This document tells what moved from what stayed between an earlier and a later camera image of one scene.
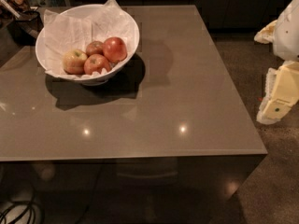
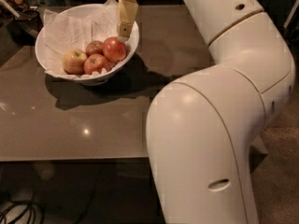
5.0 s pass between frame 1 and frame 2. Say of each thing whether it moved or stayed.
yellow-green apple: stayed
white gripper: moved
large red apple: stayed
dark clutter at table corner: stayed
